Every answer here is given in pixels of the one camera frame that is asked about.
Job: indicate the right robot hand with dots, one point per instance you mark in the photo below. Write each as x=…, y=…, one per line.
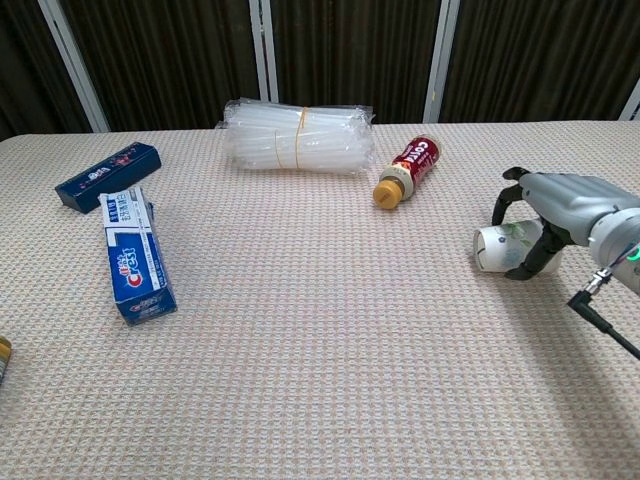
x=560, y=205

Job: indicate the white floral paper cup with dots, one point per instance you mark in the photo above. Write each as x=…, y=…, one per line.
x=505, y=245

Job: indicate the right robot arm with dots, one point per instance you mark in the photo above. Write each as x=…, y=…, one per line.
x=620, y=240

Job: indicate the red coffee drink bottle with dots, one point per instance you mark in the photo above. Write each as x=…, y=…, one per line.
x=410, y=167

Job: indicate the pack of clear plastic straws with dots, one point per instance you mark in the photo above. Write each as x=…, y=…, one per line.
x=300, y=137

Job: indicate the Crest toothpaste box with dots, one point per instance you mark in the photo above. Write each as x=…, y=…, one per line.
x=137, y=255

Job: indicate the dark blue toothpaste box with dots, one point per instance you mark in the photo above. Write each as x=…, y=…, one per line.
x=107, y=172

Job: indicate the bottle with yellow cap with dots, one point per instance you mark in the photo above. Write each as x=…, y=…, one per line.
x=4, y=357

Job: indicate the white partition frame post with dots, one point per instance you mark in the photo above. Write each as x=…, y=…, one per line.
x=440, y=60
x=264, y=50
x=631, y=105
x=75, y=60

